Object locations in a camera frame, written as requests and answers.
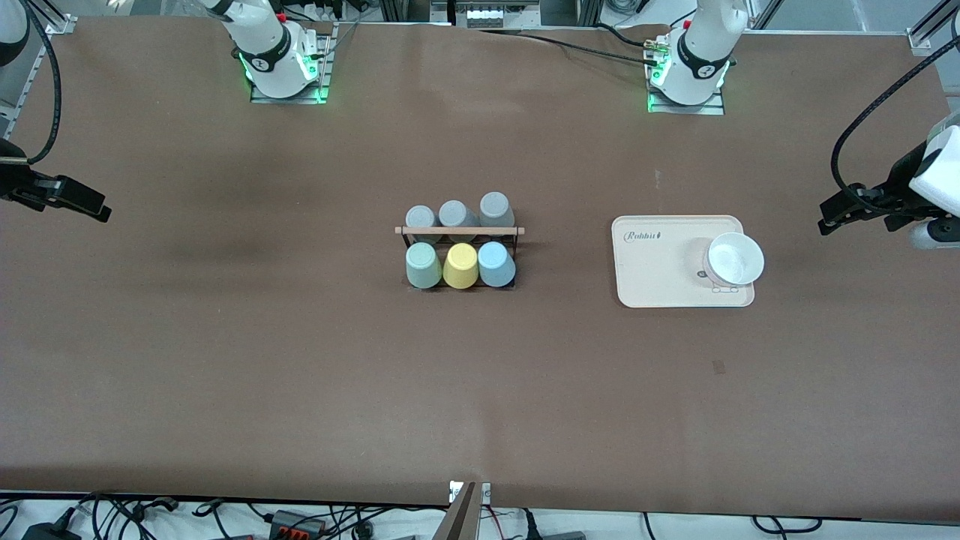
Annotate mint green plastic cup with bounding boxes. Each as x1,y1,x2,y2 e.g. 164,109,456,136
405,243,443,290

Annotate light blue plastic cup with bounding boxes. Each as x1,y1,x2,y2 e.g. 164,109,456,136
477,241,517,289

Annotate white bowl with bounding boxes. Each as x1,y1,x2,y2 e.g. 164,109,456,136
703,232,766,288

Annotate beige plastic tray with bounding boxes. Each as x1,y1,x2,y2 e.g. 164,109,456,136
611,215,756,309

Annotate black power adapter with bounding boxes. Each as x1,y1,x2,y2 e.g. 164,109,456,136
21,520,83,540

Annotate grey plastic cup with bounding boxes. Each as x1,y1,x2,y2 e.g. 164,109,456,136
439,200,481,242
478,192,517,237
406,205,442,245

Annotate grey connector orange levers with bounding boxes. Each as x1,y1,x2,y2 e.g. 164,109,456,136
270,510,328,540

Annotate yellow plastic cup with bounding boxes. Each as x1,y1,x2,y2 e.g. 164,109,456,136
442,242,479,290

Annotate grey power strip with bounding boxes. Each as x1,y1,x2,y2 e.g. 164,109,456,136
465,6,527,29

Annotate black plug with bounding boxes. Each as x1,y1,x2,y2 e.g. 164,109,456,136
521,510,586,540

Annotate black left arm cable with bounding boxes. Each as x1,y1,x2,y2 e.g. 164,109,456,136
830,34,960,197

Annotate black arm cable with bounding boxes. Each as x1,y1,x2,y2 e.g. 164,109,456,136
21,0,63,165
830,34,960,197

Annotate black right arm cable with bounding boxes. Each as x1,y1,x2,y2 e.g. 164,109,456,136
21,0,63,165

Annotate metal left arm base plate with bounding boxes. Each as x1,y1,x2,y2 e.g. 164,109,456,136
646,37,727,116

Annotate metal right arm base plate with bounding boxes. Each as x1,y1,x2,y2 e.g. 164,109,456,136
250,22,332,105

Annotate black cable on table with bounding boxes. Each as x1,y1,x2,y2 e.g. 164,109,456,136
478,28,655,65

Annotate black wire cup rack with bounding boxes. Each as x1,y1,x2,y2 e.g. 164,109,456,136
395,225,526,292

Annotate white post bracket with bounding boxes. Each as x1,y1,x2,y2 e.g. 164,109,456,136
448,481,492,505

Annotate grey camera post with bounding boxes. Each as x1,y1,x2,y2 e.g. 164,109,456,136
433,482,481,540

